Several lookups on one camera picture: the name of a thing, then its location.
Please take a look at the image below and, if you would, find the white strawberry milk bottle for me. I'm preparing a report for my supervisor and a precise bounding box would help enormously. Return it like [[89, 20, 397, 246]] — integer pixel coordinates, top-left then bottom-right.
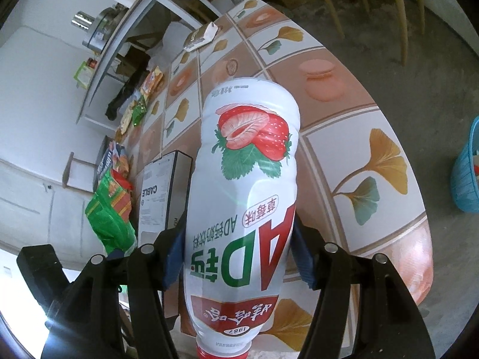
[[184, 78, 300, 358]]

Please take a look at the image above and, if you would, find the white metal desk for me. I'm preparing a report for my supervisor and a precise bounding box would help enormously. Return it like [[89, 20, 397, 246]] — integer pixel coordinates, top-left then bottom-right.
[[76, 0, 222, 135]]

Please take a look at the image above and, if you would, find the yellow snack packet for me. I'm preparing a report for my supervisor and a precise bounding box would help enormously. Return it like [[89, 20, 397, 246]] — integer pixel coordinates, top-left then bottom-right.
[[140, 66, 164, 101]]

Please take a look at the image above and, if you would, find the patterned tablecloth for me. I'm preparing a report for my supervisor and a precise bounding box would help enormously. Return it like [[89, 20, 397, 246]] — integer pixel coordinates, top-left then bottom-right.
[[112, 0, 435, 354]]

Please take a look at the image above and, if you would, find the small torn paper box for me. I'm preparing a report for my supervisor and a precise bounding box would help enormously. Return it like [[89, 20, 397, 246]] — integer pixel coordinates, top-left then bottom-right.
[[183, 22, 219, 53]]

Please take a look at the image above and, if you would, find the blue plastic trash basket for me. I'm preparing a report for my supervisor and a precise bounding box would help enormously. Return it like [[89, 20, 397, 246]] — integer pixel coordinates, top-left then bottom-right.
[[450, 117, 478, 213]]

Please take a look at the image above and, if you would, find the black white cable box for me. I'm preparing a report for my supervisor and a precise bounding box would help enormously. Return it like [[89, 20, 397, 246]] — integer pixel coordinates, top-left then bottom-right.
[[138, 151, 192, 247]]

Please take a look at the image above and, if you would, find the steel pot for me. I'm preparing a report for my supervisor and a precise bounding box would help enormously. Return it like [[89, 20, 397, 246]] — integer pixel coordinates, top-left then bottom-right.
[[71, 4, 127, 54]]

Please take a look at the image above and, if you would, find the pink blue snack bag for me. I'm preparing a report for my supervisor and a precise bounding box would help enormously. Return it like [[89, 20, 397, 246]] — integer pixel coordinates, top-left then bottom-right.
[[97, 141, 129, 180]]

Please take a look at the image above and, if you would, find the green snack bag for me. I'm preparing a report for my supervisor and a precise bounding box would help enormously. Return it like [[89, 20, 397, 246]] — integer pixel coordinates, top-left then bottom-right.
[[84, 169, 137, 256]]

